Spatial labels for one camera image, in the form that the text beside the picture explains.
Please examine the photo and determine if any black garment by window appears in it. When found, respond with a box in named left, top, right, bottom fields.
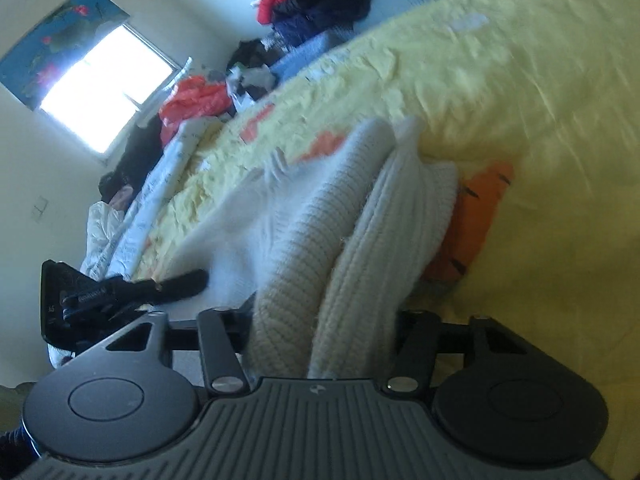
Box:
left=98, top=120, right=167, bottom=202

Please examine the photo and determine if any white knit sweater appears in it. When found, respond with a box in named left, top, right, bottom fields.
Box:
left=155, top=115, right=461, bottom=382

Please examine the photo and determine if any white patterned cloth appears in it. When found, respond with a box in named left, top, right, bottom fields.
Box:
left=225, top=64, right=277, bottom=112

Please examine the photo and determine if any dark blue garment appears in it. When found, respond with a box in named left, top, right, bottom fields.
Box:
left=271, top=0, right=374, bottom=44

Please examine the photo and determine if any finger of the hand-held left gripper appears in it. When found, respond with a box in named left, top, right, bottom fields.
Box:
left=111, top=268, right=210, bottom=307

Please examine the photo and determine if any red plastic bag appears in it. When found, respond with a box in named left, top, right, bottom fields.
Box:
left=159, top=76, right=234, bottom=144

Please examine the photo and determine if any blue floral curtain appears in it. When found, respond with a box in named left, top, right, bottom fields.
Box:
left=0, top=0, right=131, bottom=112

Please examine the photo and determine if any white printed quilt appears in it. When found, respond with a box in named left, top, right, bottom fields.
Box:
left=80, top=117, right=227, bottom=282

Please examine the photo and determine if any light blue knit cloth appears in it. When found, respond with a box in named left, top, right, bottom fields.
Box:
left=269, top=30, right=362, bottom=84

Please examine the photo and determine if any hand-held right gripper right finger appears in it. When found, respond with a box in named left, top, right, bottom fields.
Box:
left=382, top=309, right=543, bottom=395

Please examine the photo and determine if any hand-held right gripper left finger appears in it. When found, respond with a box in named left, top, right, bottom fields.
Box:
left=75, top=294, right=258, bottom=395

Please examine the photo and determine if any window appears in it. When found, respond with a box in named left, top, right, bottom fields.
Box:
left=39, top=22, right=182, bottom=156

